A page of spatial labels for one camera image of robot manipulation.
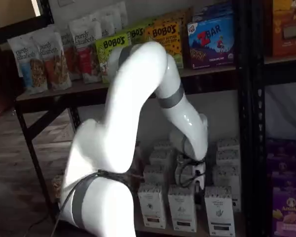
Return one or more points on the yellow Bobo's box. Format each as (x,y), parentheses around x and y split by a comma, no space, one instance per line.
(162,32)
(177,16)

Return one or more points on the purple Annie's snack box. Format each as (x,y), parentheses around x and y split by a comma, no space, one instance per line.
(288,212)
(286,160)

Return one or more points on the red purely elizabeth bag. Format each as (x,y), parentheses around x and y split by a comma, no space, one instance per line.
(86,49)

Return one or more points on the purple boxes on right shelf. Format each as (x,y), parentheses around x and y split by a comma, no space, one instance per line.
(260,74)

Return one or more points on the orange purely elizabeth bag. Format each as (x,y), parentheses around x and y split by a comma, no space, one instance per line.
(54,64)

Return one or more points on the black metal shelf rack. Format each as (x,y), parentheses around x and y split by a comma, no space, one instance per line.
(244,123)

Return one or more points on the white box green strip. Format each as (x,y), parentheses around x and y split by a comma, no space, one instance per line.
(228,158)
(227,175)
(219,212)
(228,144)

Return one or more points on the purely elizabeth yellow box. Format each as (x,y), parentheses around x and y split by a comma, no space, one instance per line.
(56,187)

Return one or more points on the green Bobo's box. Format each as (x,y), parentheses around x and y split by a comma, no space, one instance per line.
(108,43)
(138,33)

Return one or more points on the silver grey gripper body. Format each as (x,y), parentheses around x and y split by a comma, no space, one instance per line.
(199,174)

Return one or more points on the white granola bag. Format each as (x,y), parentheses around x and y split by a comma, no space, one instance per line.
(102,23)
(118,17)

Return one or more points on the white box brown strip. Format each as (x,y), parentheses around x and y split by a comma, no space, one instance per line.
(154,174)
(151,205)
(162,145)
(160,156)

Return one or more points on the orange snack box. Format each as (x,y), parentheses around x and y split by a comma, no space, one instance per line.
(286,37)

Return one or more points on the white box pink strip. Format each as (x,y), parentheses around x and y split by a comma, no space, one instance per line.
(182,209)

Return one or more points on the purely elizabeth granola bag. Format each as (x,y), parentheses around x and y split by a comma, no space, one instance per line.
(69,56)

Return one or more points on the brown upholstered furniture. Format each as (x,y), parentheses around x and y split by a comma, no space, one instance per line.
(2,93)

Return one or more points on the blue Z Bar box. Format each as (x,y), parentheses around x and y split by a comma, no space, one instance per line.
(212,44)
(212,11)

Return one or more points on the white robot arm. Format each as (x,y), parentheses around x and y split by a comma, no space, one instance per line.
(128,86)

